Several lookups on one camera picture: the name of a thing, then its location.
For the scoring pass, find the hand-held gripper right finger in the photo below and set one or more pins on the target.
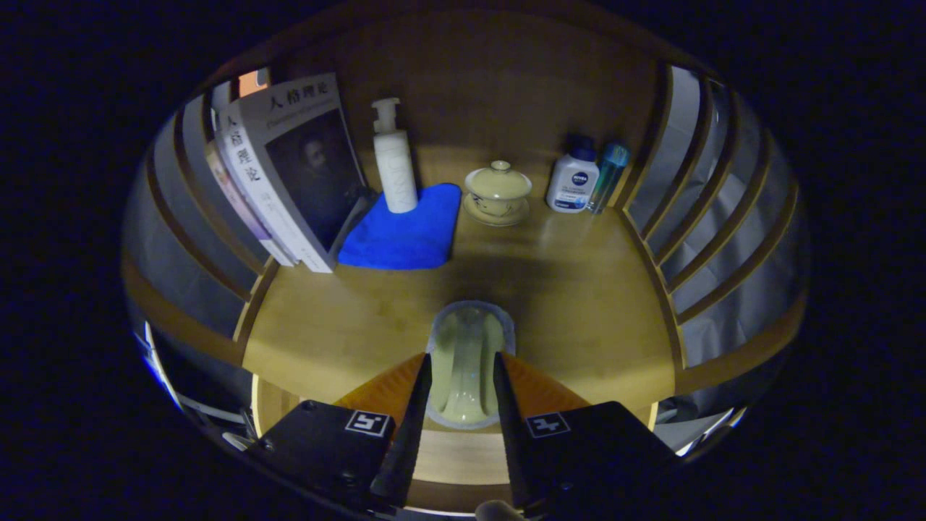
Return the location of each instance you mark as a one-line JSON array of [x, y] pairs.
[[510, 434]]

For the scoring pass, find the thick white portrait book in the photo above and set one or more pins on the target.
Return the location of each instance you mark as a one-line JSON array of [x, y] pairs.
[[318, 166]]

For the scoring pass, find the blue folded cloth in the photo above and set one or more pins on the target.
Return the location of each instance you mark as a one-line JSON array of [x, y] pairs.
[[405, 239]]

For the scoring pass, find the thin white book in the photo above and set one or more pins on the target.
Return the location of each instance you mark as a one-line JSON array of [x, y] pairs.
[[269, 221]]

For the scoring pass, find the wooden cabinet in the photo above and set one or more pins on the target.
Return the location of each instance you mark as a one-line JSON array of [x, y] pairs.
[[506, 87]]

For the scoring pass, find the beige lidded teacup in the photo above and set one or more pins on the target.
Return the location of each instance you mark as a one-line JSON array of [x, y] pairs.
[[498, 189]]

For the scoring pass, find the white pump bottle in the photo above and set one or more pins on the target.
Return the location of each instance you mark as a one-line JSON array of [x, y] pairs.
[[396, 166]]

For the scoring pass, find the white lotion bottle blue cap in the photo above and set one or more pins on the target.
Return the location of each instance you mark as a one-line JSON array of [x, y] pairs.
[[573, 184]]

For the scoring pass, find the wooden countertop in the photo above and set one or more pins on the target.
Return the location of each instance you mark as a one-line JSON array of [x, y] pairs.
[[579, 289]]

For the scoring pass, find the pale green scrub brush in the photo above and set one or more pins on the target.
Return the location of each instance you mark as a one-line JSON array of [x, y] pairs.
[[466, 362]]

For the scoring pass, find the teal slim bottle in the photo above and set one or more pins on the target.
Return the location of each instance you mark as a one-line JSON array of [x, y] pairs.
[[611, 170]]

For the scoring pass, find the thin purple book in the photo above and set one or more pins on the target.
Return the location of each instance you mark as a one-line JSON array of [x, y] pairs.
[[246, 206]]

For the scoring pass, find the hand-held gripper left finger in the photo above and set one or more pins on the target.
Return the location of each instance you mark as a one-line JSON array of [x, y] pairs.
[[409, 434]]

